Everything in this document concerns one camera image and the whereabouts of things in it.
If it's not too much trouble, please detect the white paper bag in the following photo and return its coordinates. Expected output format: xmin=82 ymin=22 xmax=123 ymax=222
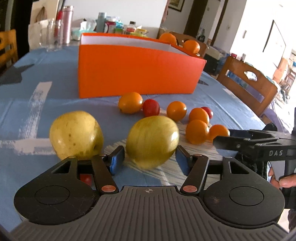
xmin=28 ymin=0 xmax=59 ymax=51

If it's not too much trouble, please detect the red labelled jar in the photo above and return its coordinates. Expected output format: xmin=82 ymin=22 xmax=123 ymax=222
xmin=104 ymin=21 xmax=116 ymax=34

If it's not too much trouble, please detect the person right hand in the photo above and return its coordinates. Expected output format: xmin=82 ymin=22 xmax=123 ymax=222
xmin=268 ymin=167 xmax=296 ymax=189

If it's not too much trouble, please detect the red cherry tomato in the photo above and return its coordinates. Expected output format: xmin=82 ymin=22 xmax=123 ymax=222
xmin=142 ymin=99 xmax=160 ymax=118
xmin=202 ymin=106 xmax=213 ymax=120

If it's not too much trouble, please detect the pink thermos bottle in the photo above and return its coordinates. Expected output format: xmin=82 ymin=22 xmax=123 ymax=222
xmin=61 ymin=6 xmax=74 ymax=45

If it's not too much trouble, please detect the wooden chair left far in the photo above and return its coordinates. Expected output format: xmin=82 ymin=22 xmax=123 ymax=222
xmin=0 ymin=29 xmax=19 ymax=68

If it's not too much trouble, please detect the small orange tangerine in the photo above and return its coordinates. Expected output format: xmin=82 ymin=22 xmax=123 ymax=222
xmin=189 ymin=108 xmax=210 ymax=125
xmin=166 ymin=101 xmax=187 ymax=122
xmin=208 ymin=125 xmax=230 ymax=142
xmin=118 ymin=92 xmax=144 ymax=114
xmin=185 ymin=120 xmax=209 ymax=145

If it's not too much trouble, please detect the dark cap medicine bottle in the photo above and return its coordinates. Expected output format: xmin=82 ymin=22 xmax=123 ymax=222
xmin=125 ymin=21 xmax=137 ymax=35

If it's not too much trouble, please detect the orange cardboard box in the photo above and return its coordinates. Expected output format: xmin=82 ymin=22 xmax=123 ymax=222
xmin=77 ymin=33 xmax=206 ymax=98

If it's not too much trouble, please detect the red tomato under gripper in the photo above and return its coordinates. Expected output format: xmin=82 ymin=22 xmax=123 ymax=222
xmin=80 ymin=174 xmax=93 ymax=186

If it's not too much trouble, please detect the red cherry tomato right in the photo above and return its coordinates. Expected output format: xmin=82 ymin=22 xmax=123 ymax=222
xmin=202 ymin=106 xmax=213 ymax=120

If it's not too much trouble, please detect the wooden chair right near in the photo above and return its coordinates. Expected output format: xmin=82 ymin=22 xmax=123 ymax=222
xmin=217 ymin=56 xmax=278 ymax=116

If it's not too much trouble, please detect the large orange in basket left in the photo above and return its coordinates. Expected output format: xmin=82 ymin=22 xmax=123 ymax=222
xmin=159 ymin=33 xmax=178 ymax=45

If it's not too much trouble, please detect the large orange in basket right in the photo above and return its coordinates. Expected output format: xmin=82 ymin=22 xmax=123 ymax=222
xmin=183 ymin=40 xmax=200 ymax=54

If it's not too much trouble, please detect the large orange in basket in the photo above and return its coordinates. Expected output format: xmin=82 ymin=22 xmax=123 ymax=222
xmin=183 ymin=40 xmax=200 ymax=54
xmin=159 ymin=33 xmax=178 ymax=45

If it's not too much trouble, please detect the small orange tangerine front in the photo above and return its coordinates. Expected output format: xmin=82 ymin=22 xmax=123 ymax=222
xmin=185 ymin=120 xmax=209 ymax=145

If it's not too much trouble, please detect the small framed painting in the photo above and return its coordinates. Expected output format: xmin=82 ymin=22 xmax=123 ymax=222
xmin=169 ymin=0 xmax=185 ymax=12

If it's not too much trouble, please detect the grey tall bottle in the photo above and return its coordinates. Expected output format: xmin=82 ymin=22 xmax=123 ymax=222
xmin=96 ymin=12 xmax=106 ymax=33

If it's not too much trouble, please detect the teal tissue box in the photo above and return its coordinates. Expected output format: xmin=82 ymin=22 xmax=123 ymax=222
xmin=71 ymin=20 xmax=96 ymax=41

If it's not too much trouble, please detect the wooden chair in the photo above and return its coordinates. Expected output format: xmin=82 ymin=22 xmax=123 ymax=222
xmin=217 ymin=56 xmax=278 ymax=116
xmin=157 ymin=28 xmax=209 ymax=58
xmin=0 ymin=29 xmax=19 ymax=68

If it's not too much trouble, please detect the clear glass jar mug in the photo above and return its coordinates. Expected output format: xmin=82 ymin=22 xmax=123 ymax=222
xmin=39 ymin=20 xmax=63 ymax=52

